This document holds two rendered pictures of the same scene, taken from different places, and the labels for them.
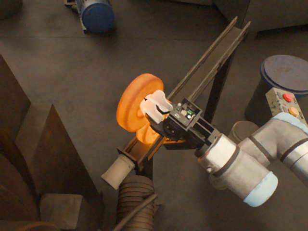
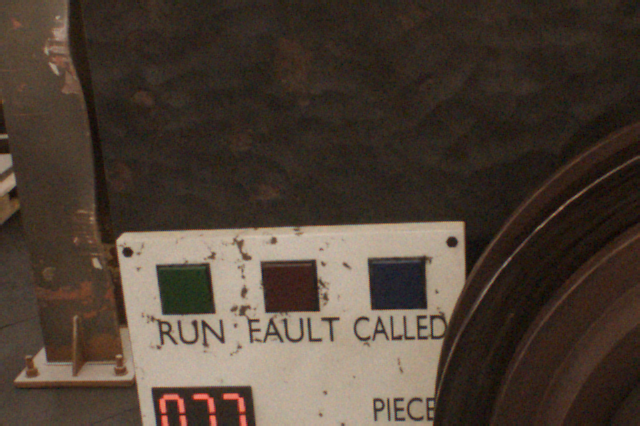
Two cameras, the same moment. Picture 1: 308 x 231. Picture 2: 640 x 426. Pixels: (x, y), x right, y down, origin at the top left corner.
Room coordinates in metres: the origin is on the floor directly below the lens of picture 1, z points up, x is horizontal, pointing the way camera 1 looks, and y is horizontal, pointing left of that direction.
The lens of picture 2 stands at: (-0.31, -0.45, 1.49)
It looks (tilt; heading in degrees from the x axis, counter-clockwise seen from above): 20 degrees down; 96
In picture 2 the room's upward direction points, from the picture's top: 4 degrees counter-clockwise
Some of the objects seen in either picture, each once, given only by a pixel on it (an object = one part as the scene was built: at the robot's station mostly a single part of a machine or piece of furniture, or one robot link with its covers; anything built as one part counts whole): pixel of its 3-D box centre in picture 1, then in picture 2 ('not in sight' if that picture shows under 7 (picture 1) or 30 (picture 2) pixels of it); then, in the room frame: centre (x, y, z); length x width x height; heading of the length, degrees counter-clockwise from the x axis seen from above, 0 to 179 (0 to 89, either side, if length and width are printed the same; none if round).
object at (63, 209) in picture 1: (70, 223); not in sight; (0.15, 0.21, 0.68); 0.11 x 0.08 x 0.24; 88
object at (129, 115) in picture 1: (141, 103); not in sight; (0.40, 0.03, 0.86); 0.16 x 0.03 x 0.16; 143
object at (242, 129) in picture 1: (231, 160); not in sight; (0.53, -0.39, 0.26); 0.12 x 0.12 x 0.52
